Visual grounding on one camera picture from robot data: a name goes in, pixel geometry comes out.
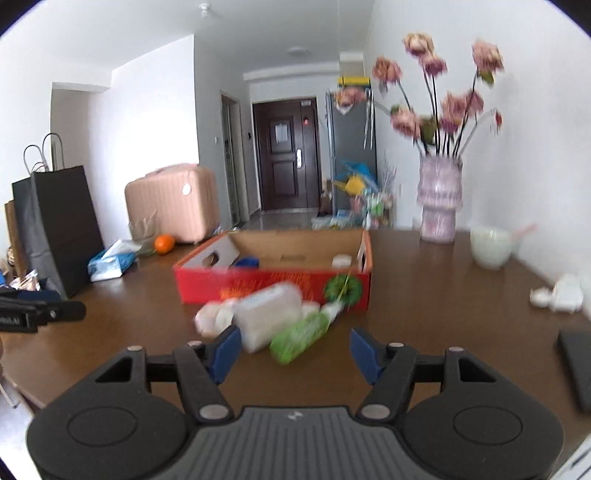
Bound cluttered storage rack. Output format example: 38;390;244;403
311;161;398;230

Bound black tablet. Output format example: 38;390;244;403
558;330;591;413

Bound clear plastic wipes container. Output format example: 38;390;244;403
232;282;303;353

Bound pink suitcase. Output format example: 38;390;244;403
124;164;221;243

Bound purple ceramic vase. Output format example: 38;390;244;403
417;156;463;244

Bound pink spoon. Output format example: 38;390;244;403
511;224;538;241

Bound grey refrigerator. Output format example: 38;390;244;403
325;85;378;213

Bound small white pink jar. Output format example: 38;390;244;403
332;254;353;269

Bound white tape roll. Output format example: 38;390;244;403
194;299;236;338

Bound orange fruit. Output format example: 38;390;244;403
153;234;176;255

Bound ceiling lamp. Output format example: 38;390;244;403
287;46;311;57

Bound crumpled white tissue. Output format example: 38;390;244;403
529;274;584;314

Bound black paper bag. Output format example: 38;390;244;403
12;144;104;299

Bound dark brown entrance door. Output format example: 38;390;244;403
252;98;322;211

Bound red cardboard box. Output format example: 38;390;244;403
173;229;374;310

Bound blue tissue pack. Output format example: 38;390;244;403
87;239;140;282

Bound green plastic bottle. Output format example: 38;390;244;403
270;301;345;365

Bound yellow box on fridge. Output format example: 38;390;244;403
338;76;370;88

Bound pale green ceramic bowl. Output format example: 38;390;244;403
470;227;515;270

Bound dried pink rose bouquet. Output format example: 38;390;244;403
372;32;506;158

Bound blue ridged lid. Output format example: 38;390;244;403
235;257;259;268

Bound clear drinking glass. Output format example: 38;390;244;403
129;216;157;257

